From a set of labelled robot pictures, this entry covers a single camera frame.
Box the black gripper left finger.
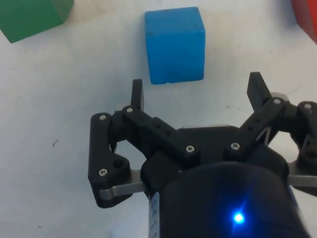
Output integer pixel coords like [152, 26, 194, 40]
[87, 79, 201, 209]

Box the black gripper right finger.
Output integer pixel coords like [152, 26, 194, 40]
[224, 71, 317, 184]

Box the blue cube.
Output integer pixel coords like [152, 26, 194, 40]
[144, 6, 207, 86]

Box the red cube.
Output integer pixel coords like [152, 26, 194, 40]
[291, 0, 317, 46]

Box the green cube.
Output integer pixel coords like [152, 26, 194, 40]
[0, 0, 75, 44]

